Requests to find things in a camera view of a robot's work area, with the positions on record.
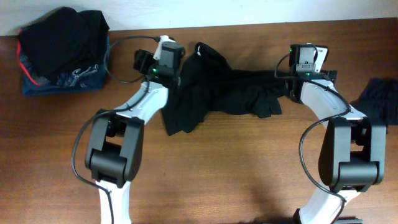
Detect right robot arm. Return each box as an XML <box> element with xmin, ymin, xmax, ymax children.
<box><xmin>284</xmin><ymin>43</ymin><xmax>387</xmax><ymax>224</ymax></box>

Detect folded black garment on pile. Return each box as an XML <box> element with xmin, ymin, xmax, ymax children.
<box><xmin>18</xmin><ymin>7</ymin><xmax>109</xmax><ymax>82</ymax></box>

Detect folded blue jeans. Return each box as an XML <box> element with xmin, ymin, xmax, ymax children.
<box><xmin>22</xmin><ymin>35</ymin><xmax>109</xmax><ymax>96</ymax></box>

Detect grey garment with pink trim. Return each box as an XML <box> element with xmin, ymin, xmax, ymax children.
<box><xmin>17</xmin><ymin>38</ymin><xmax>51</xmax><ymax>86</ymax></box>

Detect black t-shirt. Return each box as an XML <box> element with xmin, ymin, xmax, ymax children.
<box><xmin>161</xmin><ymin>42</ymin><xmax>288</xmax><ymax>136</ymax></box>

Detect crumpled dark navy garment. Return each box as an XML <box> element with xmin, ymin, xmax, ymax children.
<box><xmin>351</xmin><ymin>78</ymin><xmax>397</xmax><ymax>126</ymax></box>

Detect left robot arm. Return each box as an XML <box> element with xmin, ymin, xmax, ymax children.
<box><xmin>85</xmin><ymin>35</ymin><xmax>185</xmax><ymax>223</ymax></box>

